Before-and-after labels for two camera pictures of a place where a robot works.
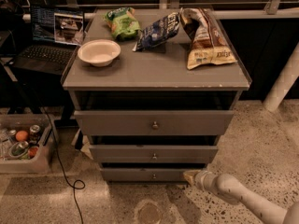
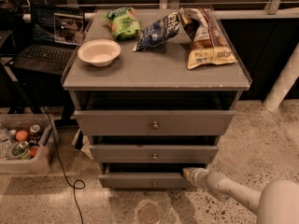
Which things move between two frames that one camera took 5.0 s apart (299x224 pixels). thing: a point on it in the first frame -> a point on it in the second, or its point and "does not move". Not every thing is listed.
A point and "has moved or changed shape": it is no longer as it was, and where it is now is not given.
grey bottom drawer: x=147 y=174 has moved or changed shape
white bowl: x=99 y=52 does not move
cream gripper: x=201 y=178 -> x=201 y=175
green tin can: x=19 y=148 does not move
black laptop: x=56 y=30 does not move
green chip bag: x=123 y=22 does not move
